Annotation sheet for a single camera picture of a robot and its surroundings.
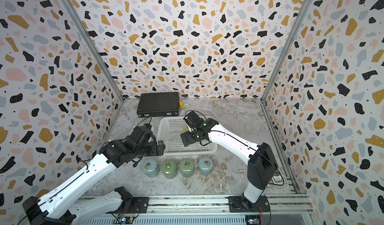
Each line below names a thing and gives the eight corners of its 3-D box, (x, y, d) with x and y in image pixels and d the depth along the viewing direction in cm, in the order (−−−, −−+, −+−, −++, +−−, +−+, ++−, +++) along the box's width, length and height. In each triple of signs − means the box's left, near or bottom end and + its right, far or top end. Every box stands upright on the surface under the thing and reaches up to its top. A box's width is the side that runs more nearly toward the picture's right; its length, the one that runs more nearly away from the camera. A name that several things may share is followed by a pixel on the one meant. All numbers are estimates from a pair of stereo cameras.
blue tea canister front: (198, 175, 85) (198, 170, 78) (198, 163, 90) (198, 156, 83) (212, 175, 85) (214, 170, 78) (212, 163, 90) (213, 156, 83)
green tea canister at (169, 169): (163, 179, 84) (159, 173, 77) (165, 166, 89) (162, 160, 81) (177, 179, 84) (175, 173, 77) (178, 166, 89) (176, 160, 81)
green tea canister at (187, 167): (180, 177, 85) (178, 171, 77) (181, 164, 89) (180, 158, 82) (194, 177, 85) (194, 171, 77) (195, 164, 89) (194, 158, 82)
